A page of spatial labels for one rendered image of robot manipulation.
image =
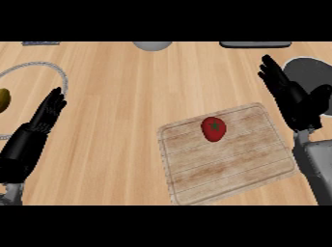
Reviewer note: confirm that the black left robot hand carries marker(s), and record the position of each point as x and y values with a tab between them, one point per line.
27	144

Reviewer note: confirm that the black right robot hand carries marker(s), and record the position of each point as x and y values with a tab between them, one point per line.
291	96

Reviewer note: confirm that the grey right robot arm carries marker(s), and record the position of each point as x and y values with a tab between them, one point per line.
325	167

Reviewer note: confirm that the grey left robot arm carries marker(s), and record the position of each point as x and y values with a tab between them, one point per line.
3	194

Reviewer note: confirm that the dark grey round pan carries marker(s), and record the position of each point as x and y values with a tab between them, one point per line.
321	85

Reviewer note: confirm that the red tomato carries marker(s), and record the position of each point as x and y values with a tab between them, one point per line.
215	129

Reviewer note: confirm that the wooden cutting board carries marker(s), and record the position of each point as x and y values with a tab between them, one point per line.
228	154

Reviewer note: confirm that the dark grey flat tray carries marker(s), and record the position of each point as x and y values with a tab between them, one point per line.
256	44

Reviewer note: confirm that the blue grey flat object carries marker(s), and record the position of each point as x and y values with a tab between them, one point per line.
40	42

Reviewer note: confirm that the grey round bowl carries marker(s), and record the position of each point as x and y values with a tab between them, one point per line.
153	45

